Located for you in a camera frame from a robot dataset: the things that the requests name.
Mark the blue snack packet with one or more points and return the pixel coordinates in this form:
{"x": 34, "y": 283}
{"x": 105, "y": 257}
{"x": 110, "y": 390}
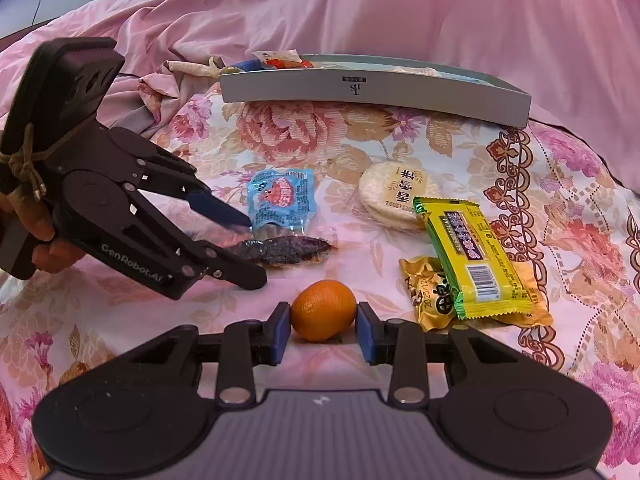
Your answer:
{"x": 280, "y": 197}

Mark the dark wooden headboard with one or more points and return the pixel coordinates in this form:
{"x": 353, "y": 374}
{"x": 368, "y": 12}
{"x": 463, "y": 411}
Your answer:
{"x": 20, "y": 32}

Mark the orange mandarin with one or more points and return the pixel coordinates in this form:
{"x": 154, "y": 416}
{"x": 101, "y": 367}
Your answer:
{"x": 322, "y": 310}

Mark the golden snack packet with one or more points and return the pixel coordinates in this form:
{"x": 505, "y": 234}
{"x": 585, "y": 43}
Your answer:
{"x": 425, "y": 300}

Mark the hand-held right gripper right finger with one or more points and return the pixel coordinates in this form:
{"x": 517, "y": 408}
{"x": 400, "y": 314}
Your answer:
{"x": 367, "y": 335}

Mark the crayon drawing paper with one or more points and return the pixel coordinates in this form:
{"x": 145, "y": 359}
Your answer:
{"x": 475, "y": 80}

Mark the yellow green snack bar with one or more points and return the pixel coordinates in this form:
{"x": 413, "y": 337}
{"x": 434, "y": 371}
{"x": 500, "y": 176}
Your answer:
{"x": 475, "y": 260}

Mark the person's left hand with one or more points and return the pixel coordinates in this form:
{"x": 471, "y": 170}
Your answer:
{"x": 50, "y": 255}

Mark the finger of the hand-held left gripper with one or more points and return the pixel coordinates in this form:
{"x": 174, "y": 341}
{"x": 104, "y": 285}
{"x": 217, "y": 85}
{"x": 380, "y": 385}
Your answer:
{"x": 220, "y": 212}
{"x": 240, "y": 270}

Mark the floral bed sheet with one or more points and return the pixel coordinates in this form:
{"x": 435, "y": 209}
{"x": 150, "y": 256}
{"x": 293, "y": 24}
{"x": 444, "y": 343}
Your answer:
{"x": 310, "y": 135}

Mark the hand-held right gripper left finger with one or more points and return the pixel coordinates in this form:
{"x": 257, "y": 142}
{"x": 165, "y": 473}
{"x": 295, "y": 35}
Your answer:
{"x": 280, "y": 332}

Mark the rice cracker packet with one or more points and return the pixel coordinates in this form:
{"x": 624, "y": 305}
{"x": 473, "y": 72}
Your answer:
{"x": 390, "y": 190}

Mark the grey shallow box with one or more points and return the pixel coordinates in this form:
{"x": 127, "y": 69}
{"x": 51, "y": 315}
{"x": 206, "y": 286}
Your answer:
{"x": 350, "y": 95}

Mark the white snack packet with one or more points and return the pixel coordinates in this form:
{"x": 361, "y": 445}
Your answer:
{"x": 280, "y": 62}

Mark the dark dried snack packet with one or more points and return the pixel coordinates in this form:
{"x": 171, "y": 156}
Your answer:
{"x": 290, "y": 250}

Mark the pink curtain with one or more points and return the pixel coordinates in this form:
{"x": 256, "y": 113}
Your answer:
{"x": 400, "y": 10}

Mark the pink quilt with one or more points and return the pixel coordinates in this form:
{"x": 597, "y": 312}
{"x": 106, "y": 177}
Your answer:
{"x": 127, "y": 92}

